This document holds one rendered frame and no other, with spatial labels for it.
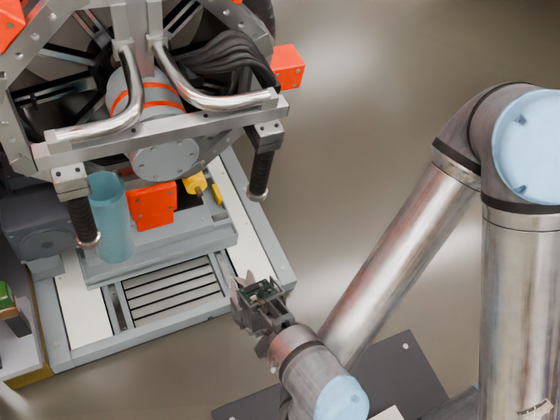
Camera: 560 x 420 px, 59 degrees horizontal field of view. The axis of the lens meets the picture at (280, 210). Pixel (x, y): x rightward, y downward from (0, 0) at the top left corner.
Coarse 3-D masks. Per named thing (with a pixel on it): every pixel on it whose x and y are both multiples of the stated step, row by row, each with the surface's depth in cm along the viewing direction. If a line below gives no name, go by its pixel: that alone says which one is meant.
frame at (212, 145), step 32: (32, 0) 77; (64, 0) 75; (96, 0) 77; (128, 0) 79; (224, 0) 87; (32, 32) 77; (256, 32) 96; (0, 64) 79; (0, 96) 83; (0, 128) 89
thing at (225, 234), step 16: (208, 176) 177; (208, 192) 176; (208, 208) 172; (224, 208) 172; (224, 224) 167; (192, 240) 164; (208, 240) 165; (224, 240) 165; (80, 256) 152; (144, 256) 158; (160, 256) 156; (176, 256) 160; (192, 256) 165; (96, 272) 152; (112, 272) 152; (128, 272) 156; (144, 272) 160
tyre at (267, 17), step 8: (248, 0) 99; (256, 0) 100; (264, 0) 101; (248, 8) 101; (256, 8) 101; (264, 8) 102; (272, 8) 105; (264, 16) 104; (272, 16) 106; (272, 24) 107; (272, 32) 109; (0, 144) 102; (96, 160) 118; (104, 160) 120; (112, 160) 121; (120, 160) 122; (128, 160) 123
